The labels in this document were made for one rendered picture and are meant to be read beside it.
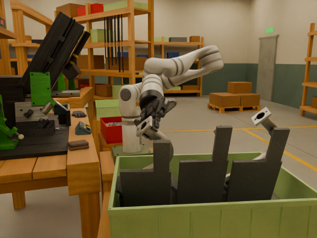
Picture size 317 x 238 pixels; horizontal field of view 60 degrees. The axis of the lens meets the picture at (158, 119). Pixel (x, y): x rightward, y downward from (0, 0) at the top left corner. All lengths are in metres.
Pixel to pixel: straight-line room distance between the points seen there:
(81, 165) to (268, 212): 0.78
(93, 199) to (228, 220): 0.71
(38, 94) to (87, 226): 0.87
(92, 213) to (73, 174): 0.22
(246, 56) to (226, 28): 1.40
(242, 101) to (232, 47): 4.26
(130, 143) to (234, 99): 6.36
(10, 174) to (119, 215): 0.66
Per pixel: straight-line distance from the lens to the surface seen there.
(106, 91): 4.88
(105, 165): 1.36
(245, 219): 0.85
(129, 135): 1.34
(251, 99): 7.85
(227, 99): 7.46
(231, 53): 11.56
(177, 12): 11.07
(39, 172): 1.29
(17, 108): 1.87
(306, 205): 0.90
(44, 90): 1.84
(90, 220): 1.40
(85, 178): 1.29
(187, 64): 1.08
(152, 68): 0.97
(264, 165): 0.91
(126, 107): 1.32
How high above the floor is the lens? 1.34
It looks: 12 degrees down
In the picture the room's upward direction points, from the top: straight up
